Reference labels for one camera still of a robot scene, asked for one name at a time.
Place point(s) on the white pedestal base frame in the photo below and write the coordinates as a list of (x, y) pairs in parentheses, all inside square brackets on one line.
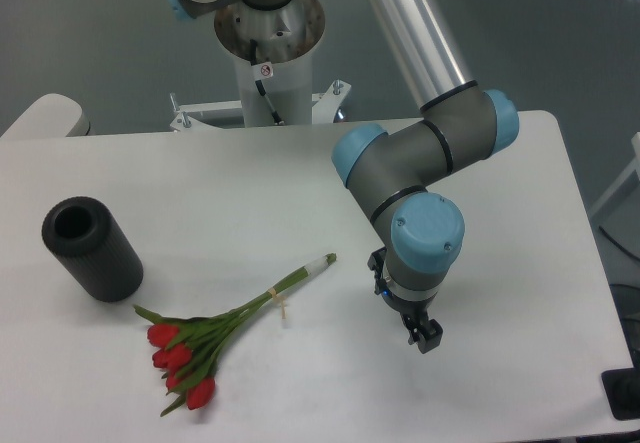
[(264, 104)]

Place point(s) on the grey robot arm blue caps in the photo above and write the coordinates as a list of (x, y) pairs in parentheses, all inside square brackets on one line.
[(388, 174)]

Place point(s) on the white furniture at right edge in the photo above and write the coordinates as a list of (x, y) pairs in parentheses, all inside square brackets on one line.
[(621, 187)]

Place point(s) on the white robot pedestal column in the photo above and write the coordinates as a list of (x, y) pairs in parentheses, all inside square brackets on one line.
[(274, 46)]

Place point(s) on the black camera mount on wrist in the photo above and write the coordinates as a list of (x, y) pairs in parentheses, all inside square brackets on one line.
[(376, 264)]

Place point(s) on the black device at table edge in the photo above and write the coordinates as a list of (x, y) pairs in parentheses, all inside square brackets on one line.
[(622, 392)]

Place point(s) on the white chair armrest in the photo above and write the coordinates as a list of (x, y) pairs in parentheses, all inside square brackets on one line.
[(51, 116)]

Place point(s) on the red tulip bouquet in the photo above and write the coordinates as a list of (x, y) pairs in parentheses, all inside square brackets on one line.
[(188, 349)]

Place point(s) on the black ribbed cylindrical vase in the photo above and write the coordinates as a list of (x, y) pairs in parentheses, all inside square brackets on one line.
[(84, 237)]

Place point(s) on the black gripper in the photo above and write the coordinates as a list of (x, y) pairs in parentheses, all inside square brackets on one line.
[(424, 333)]

